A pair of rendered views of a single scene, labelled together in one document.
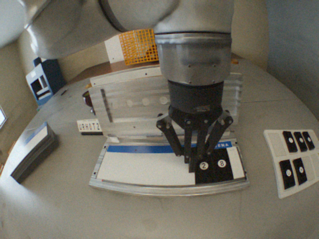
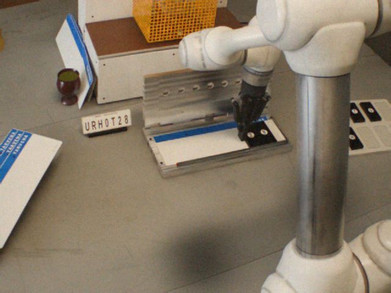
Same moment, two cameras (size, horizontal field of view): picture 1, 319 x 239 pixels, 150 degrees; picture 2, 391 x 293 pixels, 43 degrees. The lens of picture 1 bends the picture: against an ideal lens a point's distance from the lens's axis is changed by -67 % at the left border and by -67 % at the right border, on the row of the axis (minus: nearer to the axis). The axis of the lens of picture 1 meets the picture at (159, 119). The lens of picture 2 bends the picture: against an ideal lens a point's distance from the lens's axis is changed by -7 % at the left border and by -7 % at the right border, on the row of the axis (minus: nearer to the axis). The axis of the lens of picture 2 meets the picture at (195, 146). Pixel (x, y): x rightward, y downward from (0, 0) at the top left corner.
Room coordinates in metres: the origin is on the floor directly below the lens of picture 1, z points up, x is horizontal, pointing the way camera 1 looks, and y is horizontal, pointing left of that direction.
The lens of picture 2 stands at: (-0.71, 0.85, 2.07)
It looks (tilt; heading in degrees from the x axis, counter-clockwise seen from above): 44 degrees down; 320
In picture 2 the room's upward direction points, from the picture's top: 9 degrees clockwise
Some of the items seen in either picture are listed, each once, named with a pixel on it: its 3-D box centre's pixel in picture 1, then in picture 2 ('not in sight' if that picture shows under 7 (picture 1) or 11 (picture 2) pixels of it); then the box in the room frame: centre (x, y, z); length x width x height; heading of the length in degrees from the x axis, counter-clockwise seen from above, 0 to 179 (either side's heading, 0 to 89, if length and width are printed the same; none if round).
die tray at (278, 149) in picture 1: (304, 155); (360, 126); (0.02, -0.51, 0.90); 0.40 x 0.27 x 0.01; 70
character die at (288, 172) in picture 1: (287, 173); not in sight; (0.01, -0.35, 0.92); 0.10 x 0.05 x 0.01; 161
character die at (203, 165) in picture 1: (203, 166); (250, 136); (0.15, -0.09, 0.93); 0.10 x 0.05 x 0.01; 168
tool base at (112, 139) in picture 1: (166, 160); (218, 137); (0.19, 0.00, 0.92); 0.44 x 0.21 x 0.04; 78
